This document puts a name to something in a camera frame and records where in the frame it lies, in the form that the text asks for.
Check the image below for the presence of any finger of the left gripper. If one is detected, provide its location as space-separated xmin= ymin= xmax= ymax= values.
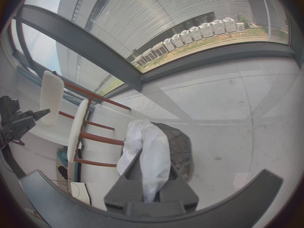
xmin=30 ymin=108 xmax=51 ymax=123

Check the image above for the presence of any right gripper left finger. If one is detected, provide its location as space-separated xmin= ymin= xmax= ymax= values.
xmin=104 ymin=147 xmax=144 ymax=215

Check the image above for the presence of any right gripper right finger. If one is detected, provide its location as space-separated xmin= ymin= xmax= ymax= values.
xmin=157 ymin=165 xmax=199 ymax=214

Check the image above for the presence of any white paper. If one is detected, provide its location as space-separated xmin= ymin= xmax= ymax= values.
xmin=117 ymin=118 xmax=172 ymax=203

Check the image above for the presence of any black plastic bag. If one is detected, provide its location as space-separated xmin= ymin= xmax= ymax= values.
xmin=150 ymin=122 xmax=194 ymax=183

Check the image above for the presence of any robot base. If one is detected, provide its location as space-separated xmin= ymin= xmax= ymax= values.
xmin=68 ymin=181 xmax=92 ymax=206

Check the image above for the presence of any white chair with brown legs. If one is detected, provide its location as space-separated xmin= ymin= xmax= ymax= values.
xmin=39 ymin=70 xmax=131 ymax=168

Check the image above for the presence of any window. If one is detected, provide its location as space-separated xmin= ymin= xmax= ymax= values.
xmin=9 ymin=0 xmax=296 ymax=113

